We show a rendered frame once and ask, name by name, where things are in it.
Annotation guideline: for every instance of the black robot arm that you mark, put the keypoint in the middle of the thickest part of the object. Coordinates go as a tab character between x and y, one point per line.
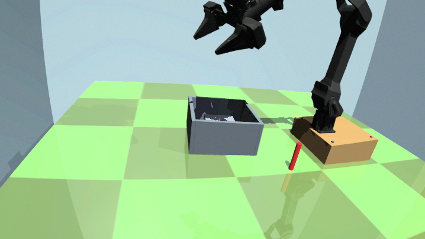
326	94

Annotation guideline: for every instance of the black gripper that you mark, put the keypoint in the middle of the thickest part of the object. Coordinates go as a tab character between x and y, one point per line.
248	32

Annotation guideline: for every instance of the dark red peg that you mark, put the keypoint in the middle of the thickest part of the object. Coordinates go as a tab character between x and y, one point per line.
295	156

